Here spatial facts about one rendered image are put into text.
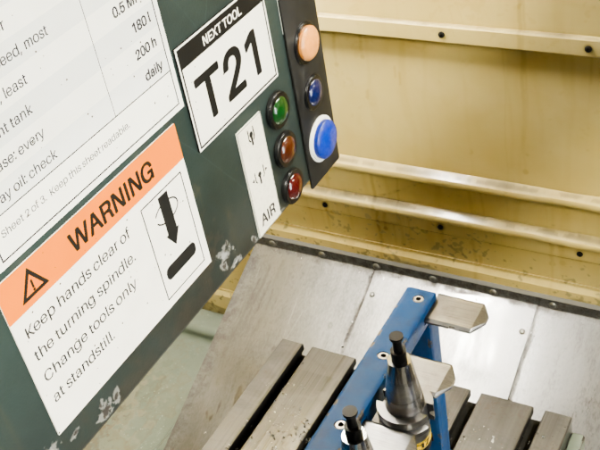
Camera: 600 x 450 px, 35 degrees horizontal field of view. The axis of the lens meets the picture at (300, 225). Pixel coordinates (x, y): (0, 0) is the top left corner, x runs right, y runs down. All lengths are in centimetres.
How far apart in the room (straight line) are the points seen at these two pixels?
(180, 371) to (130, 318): 155
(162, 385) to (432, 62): 96
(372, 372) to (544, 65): 58
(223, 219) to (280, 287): 126
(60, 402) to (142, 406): 154
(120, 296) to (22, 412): 9
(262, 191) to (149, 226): 12
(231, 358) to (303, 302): 17
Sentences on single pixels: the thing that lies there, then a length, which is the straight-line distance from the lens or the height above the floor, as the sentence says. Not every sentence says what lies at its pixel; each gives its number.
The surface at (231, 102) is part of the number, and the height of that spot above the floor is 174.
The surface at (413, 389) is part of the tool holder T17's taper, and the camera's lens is 105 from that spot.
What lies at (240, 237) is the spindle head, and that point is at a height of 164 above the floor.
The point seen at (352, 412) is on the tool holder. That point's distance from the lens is 95.
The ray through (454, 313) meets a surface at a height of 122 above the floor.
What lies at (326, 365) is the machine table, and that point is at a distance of 160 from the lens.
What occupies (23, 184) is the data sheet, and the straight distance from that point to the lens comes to 48.
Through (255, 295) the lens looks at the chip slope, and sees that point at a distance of 190.
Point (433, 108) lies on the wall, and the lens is 158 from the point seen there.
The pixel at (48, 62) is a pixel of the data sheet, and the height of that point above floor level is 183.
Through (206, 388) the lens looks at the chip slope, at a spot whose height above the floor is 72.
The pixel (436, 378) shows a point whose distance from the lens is 112.
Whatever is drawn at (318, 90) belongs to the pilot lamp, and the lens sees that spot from 70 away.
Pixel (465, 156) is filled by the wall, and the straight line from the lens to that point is 161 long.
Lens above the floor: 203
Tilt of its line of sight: 36 degrees down
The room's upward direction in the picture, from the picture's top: 11 degrees counter-clockwise
